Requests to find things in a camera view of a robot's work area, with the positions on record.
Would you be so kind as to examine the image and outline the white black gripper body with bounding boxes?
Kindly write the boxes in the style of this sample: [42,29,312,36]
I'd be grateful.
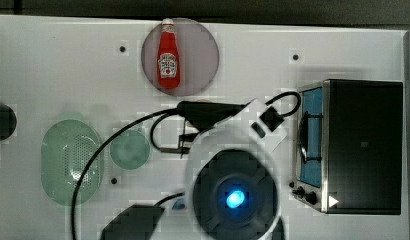
[176,99,287,153]

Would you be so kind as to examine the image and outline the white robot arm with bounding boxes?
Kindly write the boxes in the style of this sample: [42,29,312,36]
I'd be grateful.
[100,99,286,240]

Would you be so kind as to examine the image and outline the green mug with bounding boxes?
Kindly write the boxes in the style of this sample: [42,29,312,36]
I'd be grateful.
[110,130,151,170]

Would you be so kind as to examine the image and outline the grey round plate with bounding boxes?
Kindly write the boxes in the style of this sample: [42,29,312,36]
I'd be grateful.
[141,18,219,96]

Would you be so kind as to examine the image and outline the silver black toaster oven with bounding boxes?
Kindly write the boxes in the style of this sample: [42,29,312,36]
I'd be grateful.
[289,79,404,215]

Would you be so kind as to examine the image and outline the red ketchup bottle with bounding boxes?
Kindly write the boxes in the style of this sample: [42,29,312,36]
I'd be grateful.
[157,18,181,89]

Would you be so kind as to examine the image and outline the green perforated colander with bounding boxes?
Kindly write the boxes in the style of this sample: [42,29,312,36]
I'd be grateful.
[41,119,101,206]

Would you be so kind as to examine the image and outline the black round pot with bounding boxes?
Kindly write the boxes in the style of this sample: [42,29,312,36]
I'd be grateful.
[0,103,17,141]

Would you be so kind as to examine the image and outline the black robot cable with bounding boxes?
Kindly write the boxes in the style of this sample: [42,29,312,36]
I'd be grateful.
[70,91,302,240]

